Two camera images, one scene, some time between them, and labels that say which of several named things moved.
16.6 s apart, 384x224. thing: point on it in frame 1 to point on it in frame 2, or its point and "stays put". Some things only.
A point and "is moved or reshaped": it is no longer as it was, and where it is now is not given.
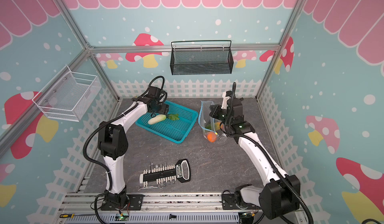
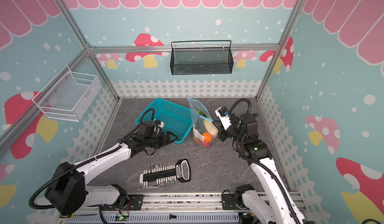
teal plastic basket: [171, 122] is moved or reshaped
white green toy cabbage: [160, 118] to [210, 128]
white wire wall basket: [67, 95] stays put
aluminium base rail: [164, 208] stays put
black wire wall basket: [192, 57] stays put
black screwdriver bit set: [181, 170] stays put
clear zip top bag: [209, 126] is moved or reshaped
